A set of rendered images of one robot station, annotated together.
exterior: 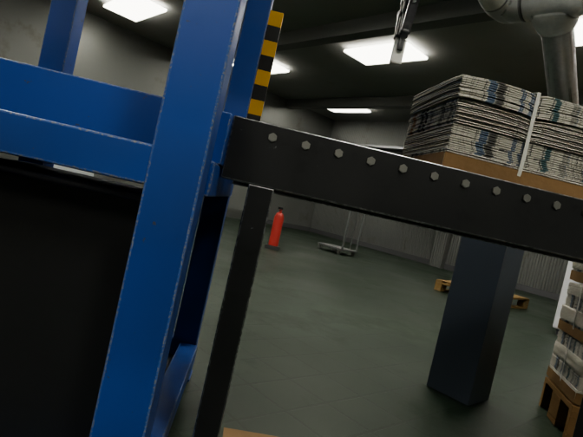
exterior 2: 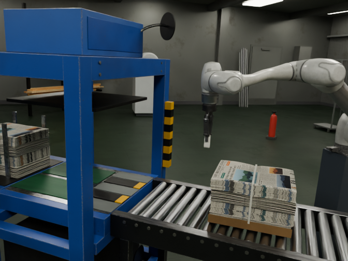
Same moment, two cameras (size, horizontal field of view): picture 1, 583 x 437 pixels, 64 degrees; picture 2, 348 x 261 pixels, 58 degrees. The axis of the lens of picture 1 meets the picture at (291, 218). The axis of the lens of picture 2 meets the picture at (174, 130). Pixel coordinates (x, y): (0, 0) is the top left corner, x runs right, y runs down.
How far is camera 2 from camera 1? 1.18 m
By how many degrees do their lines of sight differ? 28
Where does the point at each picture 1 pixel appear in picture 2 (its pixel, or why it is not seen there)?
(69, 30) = not seen: hidden behind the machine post
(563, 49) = (338, 98)
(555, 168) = (270, 219)
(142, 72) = (187, 24)
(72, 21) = not seen: hidden behind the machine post
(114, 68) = not seen: hidden behind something
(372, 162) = (161, 232)
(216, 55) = (79, 223)
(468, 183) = (202, 241)
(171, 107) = (71, 238)
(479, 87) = (219, 184)
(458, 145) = (215, 209)
